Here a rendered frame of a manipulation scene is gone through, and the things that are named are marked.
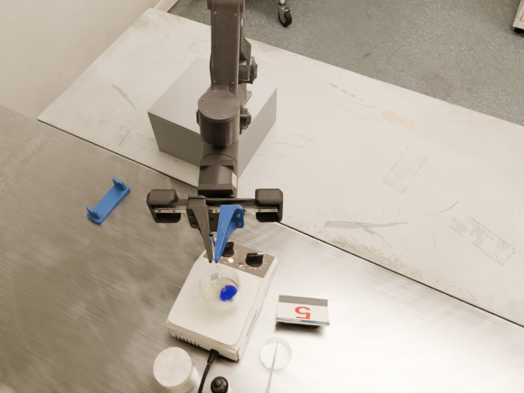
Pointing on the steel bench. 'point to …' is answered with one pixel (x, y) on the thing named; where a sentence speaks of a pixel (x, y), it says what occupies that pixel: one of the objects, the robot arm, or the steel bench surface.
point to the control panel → (246, 263)
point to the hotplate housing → (242, 328)
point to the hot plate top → (217, 331)
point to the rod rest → (105, 206)
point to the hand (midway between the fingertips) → (214, 238)
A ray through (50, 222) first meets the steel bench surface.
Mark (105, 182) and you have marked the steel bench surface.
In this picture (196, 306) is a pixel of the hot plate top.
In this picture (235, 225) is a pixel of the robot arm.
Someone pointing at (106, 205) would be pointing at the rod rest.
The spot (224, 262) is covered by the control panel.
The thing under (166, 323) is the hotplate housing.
